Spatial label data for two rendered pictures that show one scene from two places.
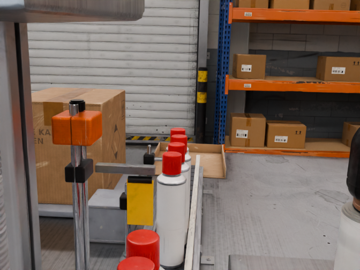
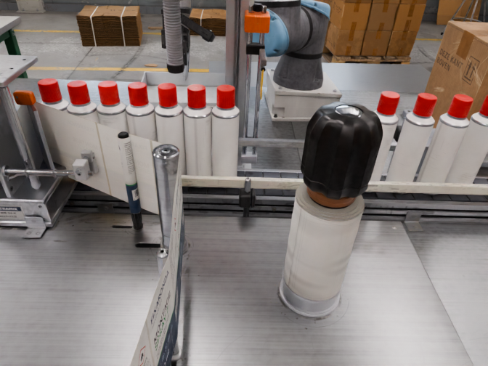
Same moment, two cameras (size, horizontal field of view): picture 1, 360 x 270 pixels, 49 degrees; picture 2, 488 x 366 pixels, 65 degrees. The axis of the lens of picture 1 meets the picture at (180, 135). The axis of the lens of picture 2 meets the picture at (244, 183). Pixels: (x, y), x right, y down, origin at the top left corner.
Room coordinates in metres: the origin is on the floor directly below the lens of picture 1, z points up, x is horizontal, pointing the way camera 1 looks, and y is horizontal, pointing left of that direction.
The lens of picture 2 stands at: (0.33, -0.62, 1.35)
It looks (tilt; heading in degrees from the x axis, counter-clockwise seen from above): 36 degrees down; 84
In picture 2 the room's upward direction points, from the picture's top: 3 degrees clockwise
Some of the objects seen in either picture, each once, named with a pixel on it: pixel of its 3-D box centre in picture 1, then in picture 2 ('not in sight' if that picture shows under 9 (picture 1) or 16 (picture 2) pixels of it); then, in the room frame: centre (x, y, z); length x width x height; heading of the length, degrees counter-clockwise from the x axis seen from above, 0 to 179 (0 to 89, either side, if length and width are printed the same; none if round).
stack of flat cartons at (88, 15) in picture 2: not in sight; (112, 25); (-0.82, 4.14, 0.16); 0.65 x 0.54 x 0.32; 5
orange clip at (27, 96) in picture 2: not in sight; (25, 96); (0.03, -0.01, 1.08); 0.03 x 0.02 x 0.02; 176
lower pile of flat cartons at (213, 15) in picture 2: not in sight; (214, 22); (0.37, 4.64, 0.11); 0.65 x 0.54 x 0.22; 177
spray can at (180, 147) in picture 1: (175, 195); (411, 145); (0.72, 0.01, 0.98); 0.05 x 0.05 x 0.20
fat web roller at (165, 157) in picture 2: not in sight; (170, 202); (0.26, -0.15, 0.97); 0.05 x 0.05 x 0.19
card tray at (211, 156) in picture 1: (188, 158); not in sight; (1.41, -0.04, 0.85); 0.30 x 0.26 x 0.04; 176
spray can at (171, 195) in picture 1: (171, 209); (376, 143); (0.65, 0.01, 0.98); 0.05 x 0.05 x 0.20
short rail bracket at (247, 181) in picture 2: not in sight; (247, 203); (0.39, -0.06, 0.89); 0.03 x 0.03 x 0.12; 86
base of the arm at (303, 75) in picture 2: not in sight; (300, 65); (0.59, 0.50, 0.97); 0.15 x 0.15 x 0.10
